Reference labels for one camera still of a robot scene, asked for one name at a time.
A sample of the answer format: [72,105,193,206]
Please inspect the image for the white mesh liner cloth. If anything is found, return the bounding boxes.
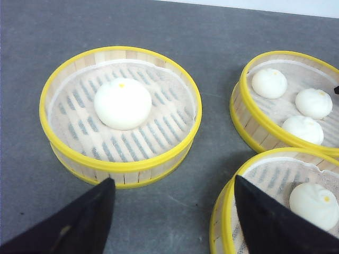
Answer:
[47,60,197,162]

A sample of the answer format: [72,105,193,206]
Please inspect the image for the white bun front right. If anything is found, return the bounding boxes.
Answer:
[282,115,324,145]

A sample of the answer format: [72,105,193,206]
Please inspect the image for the white mesh liner three-bun drawer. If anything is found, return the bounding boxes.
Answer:
[246,60,338,148]

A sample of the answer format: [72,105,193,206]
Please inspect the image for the large white bun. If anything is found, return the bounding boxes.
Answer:
[94,78,152,130]

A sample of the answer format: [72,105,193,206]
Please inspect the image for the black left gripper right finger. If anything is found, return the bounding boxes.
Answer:
[234,175,338,253]

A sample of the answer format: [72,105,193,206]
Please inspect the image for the white bun back drawer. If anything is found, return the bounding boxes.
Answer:
[288,183,338,238]

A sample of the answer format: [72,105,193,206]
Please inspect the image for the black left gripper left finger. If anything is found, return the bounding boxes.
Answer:
[1,178,115,253]

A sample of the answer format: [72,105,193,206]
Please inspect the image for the white bun front middle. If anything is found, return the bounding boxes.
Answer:
[295,88,333,120]

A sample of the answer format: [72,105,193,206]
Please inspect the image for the white bun front left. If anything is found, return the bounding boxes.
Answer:
[252,68,288,99]

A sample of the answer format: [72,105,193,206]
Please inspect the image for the front bamboo steamer drawer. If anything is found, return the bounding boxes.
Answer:
[229,51,338,159]

